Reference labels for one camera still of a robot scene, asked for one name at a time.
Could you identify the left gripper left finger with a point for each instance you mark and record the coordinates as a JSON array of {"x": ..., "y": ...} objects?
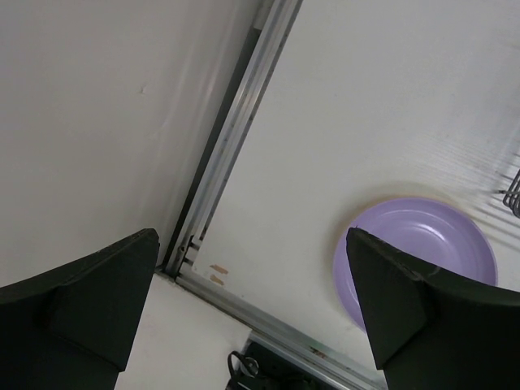
[{"x": 73, "y": 327}]

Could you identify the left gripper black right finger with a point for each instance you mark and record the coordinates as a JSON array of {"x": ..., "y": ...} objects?
[{"x": 430, "y": 328}]

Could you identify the purple plastic plate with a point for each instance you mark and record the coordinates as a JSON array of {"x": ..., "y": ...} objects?
[{"x": 433, "y": 231}]

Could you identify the wire dish rack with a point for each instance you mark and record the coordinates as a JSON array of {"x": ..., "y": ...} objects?
[{"x": 511, "y": 196}]

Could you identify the aluminium table edge rail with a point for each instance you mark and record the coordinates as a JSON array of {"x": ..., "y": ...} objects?
[{"x": 257, "y": 238}]

